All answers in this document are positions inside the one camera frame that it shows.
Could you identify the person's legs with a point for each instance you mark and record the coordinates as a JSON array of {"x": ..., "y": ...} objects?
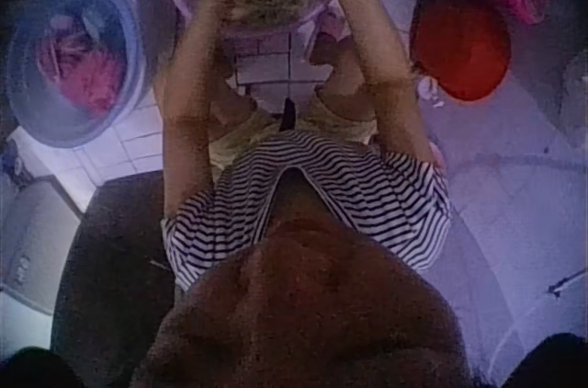
[{"x": 342, "y": 71}]

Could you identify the pink clothes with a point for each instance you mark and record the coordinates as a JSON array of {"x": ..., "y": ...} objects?
[{"x": 92, "y": 75}]

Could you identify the red plastic basin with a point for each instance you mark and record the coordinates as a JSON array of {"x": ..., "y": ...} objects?
[{"x": 459, "y": 52}]

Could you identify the white crumpled rag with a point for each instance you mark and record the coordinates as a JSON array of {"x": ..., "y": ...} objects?
[{"x": 429, "y": 91}]

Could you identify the black round mat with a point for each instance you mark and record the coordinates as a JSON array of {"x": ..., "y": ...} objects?
[{"x": 110, "y": 259}]

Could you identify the white appliance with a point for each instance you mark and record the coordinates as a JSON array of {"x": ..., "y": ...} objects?
[{"x": 32, "y": 231}]

